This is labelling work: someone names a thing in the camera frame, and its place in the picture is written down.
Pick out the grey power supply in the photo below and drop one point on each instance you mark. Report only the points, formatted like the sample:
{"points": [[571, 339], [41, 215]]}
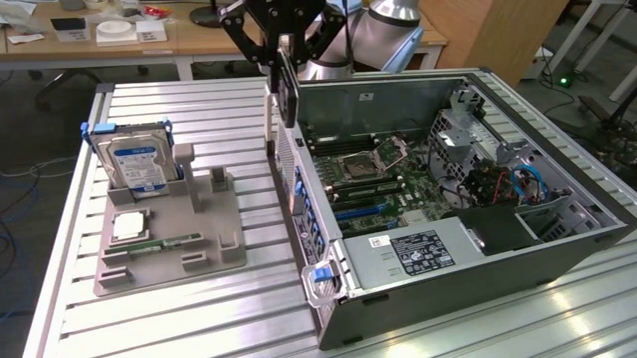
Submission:
{"points": [[387, 257]]}

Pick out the wooden desk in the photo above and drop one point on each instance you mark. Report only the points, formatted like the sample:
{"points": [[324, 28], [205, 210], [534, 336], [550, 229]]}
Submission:
{"points": [[49, 52]]}

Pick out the green RAM stick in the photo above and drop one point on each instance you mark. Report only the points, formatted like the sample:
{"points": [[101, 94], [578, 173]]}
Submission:
{"points": [[159, 244]]}

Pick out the CPU socket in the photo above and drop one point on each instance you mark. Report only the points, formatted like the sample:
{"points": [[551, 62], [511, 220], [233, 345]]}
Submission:
{"points": [[358, 167]]}

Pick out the open black PC case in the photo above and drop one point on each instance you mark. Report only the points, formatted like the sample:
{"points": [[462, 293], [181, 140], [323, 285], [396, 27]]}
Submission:
{"points": [[447, 291]]}

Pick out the white box with round hole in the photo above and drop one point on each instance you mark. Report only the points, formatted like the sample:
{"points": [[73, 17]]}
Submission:
{"points": [[116, 33]]}

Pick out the installed black RAM stick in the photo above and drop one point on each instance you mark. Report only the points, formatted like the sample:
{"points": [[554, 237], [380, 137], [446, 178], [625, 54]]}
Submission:
{"points": [[367, 187]]}

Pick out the white table frame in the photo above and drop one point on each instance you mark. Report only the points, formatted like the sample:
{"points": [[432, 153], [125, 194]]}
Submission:
{"points": [[597, 22]]}

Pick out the white paper card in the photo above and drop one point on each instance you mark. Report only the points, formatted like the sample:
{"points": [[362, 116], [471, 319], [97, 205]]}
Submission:
{"points": [[24, 38]]}

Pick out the wooden cabinet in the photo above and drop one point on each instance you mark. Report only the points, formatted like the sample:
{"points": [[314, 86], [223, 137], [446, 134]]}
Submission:
{"points": [[497, 37]]}

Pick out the blue case latch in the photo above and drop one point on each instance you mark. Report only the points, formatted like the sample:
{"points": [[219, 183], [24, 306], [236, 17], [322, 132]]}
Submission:
{"points": [[319, 274]]}

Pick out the black graphics card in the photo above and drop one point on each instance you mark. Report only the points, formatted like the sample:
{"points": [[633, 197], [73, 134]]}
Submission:
{"points": [[287, 93]]}

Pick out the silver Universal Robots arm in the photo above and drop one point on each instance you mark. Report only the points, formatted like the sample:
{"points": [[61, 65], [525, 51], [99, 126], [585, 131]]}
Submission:
{"points": [[378, 41]]}

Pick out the small white box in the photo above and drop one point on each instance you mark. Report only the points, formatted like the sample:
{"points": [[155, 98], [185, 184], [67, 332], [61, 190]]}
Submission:
{"points": [[149, 31]]}

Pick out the blue disk caddy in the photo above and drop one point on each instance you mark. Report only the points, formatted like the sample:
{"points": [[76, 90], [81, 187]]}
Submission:
{"points": [[101, 129]]}

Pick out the metal socket cover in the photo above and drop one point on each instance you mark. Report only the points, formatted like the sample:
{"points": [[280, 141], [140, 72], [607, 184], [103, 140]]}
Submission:
{"points": [[391, 151]]}

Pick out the green motherboard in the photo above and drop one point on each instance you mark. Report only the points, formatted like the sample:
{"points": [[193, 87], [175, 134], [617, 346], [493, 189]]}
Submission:
{"points": [[412, 194]]}

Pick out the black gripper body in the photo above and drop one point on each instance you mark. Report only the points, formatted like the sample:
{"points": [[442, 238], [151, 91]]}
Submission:
{"points": [[288, 15]]}

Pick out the hard disk with blue label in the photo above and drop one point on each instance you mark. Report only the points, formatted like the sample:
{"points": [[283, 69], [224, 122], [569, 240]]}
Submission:
{"points": [[133, 164]]}

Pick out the red packet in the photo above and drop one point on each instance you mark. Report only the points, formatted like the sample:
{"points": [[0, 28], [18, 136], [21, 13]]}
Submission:
{"points": [[156, 12]]}

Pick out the metal drive cage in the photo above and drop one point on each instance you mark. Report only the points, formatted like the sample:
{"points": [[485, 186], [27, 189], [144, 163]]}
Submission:
{"points": [[458, 138]]}

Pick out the blue expansion slot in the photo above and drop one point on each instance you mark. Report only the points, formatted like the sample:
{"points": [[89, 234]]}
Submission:
{"points": [[360, 212]]}

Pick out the silver CPU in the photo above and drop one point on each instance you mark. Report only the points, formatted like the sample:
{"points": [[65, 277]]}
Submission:
{"points": [[128, 226]]}

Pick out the black round lamp base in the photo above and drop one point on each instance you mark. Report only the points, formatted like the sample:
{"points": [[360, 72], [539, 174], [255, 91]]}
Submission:
{"points": [[204, 16]]}

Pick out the grey parts rack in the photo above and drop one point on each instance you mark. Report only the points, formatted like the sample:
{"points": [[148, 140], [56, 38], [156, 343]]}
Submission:
{"points": [[199, 223]]}

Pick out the black office chair base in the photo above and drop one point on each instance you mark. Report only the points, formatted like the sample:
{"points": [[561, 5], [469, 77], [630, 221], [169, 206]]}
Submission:
{"points": [[64, 80]]}

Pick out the black floor equipment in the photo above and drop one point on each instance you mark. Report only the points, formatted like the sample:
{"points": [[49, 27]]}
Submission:
{"points": [[614, 127]]}

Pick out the white box with black top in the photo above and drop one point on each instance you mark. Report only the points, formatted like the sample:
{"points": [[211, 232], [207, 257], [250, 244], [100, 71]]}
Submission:
{"points": [[69, 29]]}

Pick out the grey cup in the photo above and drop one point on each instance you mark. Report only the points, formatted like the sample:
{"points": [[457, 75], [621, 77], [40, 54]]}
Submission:
{"points": [[72, 4]]}

